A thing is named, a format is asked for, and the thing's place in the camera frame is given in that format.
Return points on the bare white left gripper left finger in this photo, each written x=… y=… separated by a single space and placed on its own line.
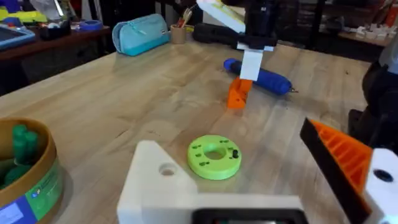
x=155 y=193

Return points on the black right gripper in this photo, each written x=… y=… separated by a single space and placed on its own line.
x=259 y=28

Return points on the white orange left gripper right finger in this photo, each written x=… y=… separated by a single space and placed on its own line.
x=348 y=161

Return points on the blue electric screwdriver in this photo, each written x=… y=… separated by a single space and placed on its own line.
x=273 y=81

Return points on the small black screw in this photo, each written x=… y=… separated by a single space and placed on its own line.
x=235 y=153

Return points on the long black case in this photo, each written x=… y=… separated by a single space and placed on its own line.
x=214 y=35

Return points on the green disc with holes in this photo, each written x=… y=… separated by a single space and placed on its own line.
x=199 y=165

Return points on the right wrist upright flat plate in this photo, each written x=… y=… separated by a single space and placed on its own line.
x=222 y=14

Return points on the tan cup with sticks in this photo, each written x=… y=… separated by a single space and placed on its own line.
x=178 y=35

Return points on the teal zip bag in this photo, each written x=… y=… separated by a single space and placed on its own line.
x=140 y=35

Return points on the brown tub with green toys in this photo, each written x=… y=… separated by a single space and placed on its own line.
x=34 y=183

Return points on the shelf with white parts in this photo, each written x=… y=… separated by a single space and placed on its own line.
x=370 y=34

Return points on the dark wooden side table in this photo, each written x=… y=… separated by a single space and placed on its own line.
x=62 y=43

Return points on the black box with small items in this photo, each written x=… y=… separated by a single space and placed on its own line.
x=54 y=31

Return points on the blue flat tray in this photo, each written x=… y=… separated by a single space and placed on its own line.
x=14 y=36

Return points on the yellow board with blocks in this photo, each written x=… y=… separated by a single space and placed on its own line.
x=21 y=15

